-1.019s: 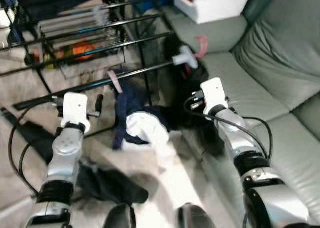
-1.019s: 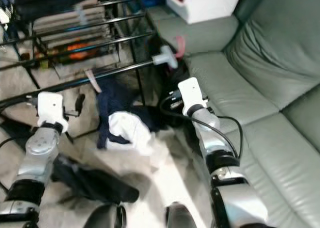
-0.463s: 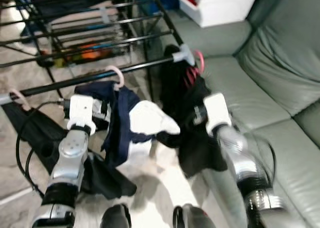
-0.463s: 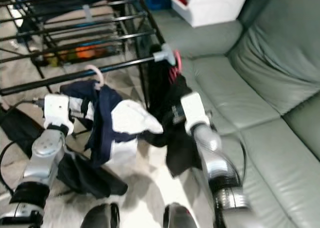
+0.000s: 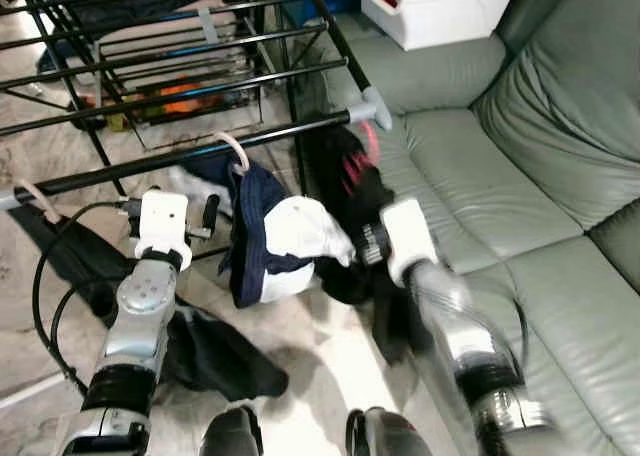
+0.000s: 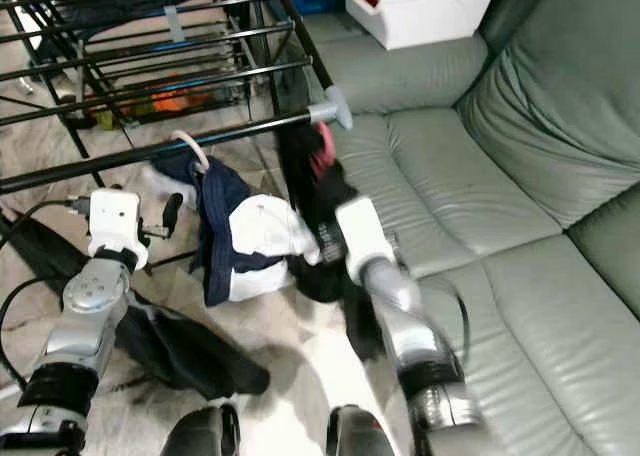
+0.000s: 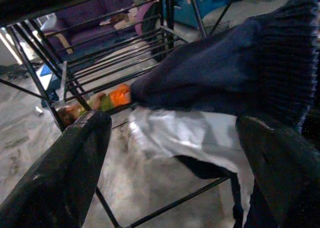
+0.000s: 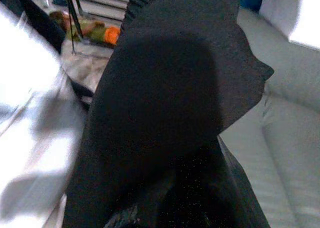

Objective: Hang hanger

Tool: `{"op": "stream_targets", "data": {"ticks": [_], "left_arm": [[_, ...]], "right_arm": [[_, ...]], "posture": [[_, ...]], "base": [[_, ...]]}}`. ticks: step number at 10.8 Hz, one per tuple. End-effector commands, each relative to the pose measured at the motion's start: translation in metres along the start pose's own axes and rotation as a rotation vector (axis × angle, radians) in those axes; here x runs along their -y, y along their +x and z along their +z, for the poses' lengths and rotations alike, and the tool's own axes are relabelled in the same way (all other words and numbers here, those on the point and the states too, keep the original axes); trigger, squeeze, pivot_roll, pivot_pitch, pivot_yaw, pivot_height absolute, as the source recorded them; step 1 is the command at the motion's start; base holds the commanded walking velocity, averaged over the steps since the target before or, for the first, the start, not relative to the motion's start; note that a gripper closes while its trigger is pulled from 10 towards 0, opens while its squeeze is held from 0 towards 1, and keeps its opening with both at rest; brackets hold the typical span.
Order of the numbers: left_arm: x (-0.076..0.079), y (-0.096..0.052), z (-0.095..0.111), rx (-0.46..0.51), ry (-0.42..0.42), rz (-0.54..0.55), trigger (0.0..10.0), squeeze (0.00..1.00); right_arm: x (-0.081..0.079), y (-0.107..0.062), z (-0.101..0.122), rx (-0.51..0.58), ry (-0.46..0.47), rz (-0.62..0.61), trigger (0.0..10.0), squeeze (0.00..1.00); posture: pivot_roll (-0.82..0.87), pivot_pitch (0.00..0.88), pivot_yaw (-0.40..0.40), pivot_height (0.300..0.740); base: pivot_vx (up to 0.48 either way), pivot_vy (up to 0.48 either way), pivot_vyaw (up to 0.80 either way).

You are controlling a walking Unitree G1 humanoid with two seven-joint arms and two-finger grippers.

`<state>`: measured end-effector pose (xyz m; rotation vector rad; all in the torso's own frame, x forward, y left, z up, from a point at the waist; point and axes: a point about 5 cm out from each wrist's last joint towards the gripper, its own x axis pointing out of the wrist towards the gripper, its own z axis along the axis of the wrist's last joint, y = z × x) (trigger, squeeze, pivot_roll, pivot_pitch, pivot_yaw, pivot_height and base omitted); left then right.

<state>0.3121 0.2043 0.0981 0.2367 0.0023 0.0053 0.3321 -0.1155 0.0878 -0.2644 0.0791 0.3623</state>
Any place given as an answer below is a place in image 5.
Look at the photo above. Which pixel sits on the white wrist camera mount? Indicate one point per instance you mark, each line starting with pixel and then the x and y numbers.
pixel 163 221
pixel 410 238

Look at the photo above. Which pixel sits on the red plastic hanger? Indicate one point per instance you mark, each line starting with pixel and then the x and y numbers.
pixel 355 168

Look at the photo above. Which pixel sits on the white storage box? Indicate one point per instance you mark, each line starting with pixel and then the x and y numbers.
pixel 450 16

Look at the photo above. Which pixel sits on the black garment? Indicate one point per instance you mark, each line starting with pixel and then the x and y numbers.
pixel 330 191

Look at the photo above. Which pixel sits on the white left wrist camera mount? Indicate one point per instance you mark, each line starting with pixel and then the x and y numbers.
pixel 163 221

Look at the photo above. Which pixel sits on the robot right leg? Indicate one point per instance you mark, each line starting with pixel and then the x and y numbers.
pixel 390 438

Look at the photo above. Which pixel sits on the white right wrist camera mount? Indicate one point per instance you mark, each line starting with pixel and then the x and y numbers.
pixel 410 238

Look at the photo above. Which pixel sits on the grey-green leather sofa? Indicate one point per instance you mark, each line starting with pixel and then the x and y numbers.
pixel 540 176

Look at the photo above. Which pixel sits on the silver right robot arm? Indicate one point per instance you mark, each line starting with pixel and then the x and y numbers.
pixel 455 316

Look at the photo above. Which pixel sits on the white plastic hanger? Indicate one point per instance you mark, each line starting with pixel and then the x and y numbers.
pixel 243 159

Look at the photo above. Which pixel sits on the robot left leg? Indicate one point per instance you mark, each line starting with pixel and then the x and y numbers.
pixel 232 436

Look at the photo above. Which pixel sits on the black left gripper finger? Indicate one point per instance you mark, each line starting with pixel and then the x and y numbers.
pixel 212 211

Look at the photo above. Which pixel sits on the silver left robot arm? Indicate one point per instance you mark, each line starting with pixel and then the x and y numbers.
pixel 140 316

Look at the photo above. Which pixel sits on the pale pink plastic hanger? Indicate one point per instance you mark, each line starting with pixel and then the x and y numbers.
pixel 40 192

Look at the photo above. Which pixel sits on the black metal drying rack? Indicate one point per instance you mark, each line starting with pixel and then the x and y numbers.
pixel 375 106

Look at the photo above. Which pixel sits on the orange toy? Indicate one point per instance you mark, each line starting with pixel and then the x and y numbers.
pixel 180 101

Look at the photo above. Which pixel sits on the robot leg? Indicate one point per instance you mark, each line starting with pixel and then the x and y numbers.
pixel 232 436
pixel 390 438

